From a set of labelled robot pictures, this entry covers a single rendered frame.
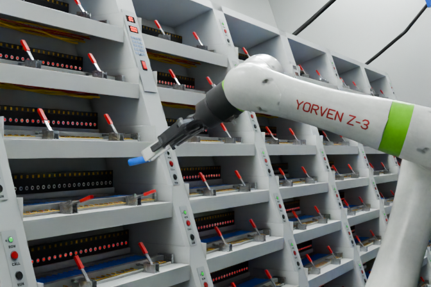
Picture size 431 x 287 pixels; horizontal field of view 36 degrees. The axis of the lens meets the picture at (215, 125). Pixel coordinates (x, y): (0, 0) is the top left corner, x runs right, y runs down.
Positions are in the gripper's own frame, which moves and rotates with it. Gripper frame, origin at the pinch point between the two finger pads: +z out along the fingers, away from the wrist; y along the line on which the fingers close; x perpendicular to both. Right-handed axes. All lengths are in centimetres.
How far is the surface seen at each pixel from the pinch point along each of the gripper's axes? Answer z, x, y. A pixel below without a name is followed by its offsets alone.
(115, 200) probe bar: 20.0, -4.3, 3.3
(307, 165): 17, 3, 164
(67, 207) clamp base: 17.7, -6.0, -20.1
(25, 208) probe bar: 20.6, -3.8, -30.3
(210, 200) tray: 15.3, -9.5, 46.2
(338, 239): 21, -35, 164
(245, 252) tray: 19, -29, 60
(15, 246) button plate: 18.0, -13.5, -41.1
